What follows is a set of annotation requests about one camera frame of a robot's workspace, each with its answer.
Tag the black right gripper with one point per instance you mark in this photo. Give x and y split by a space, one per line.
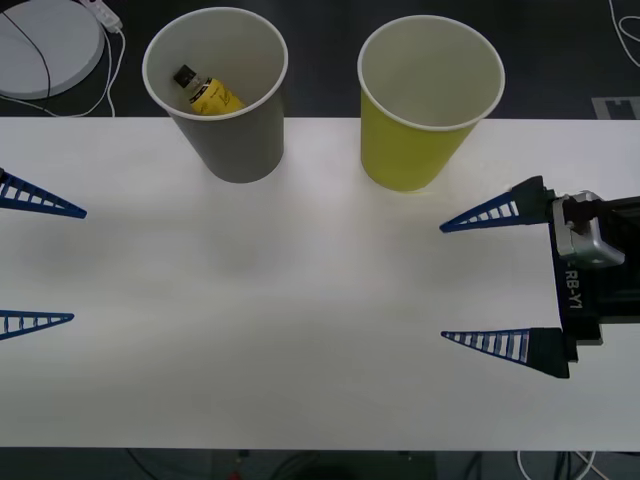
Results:
575 300

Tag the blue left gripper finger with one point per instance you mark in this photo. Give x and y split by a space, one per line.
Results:
65 318
75 213

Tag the yellow bottle with black cap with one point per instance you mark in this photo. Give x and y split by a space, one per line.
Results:
215 97

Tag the white floor lamp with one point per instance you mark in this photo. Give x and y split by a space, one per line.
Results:
60 50

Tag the yellow-green plastic waste bin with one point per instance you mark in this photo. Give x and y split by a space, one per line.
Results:
400 160

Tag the white power strip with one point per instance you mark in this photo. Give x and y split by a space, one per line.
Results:
107 15

